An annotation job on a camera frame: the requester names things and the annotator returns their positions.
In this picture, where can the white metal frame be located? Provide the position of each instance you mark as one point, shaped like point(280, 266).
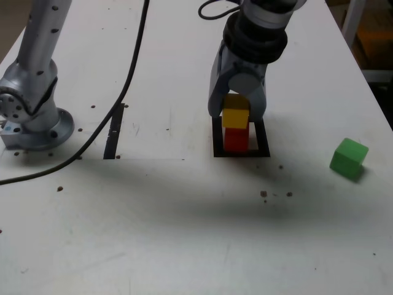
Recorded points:
point(350, 18)

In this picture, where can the red cube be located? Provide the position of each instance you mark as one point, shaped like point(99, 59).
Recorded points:
point(235, 141)

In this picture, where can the black tape square outline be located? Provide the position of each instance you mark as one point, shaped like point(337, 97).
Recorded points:
point(264, 138)

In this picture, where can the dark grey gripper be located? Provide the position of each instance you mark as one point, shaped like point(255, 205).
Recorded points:
point(248, 66)

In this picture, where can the green cube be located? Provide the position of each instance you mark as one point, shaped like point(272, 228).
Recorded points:
point(348, 159)

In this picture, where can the black tape strip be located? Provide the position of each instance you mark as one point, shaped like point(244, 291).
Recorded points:
point(111, 144)

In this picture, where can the yellow box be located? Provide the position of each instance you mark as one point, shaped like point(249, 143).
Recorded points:
point(377, 46)

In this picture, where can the yellow cube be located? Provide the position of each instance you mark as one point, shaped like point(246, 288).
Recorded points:
point(235, 118)

